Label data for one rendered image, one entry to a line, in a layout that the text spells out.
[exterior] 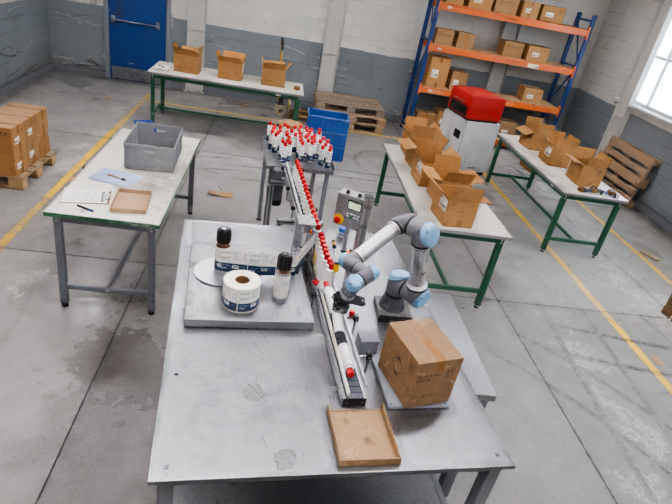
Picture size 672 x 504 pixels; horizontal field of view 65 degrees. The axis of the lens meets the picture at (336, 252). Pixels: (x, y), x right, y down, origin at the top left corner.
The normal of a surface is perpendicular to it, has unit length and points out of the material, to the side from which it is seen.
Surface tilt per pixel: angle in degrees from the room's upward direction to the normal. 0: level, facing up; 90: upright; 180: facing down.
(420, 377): 90
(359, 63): 90
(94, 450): 0
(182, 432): 0
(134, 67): 90
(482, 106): 90
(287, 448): 0
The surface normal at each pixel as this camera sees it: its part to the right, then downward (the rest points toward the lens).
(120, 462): 0.17, -0.86
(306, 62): 0.07, 0.50
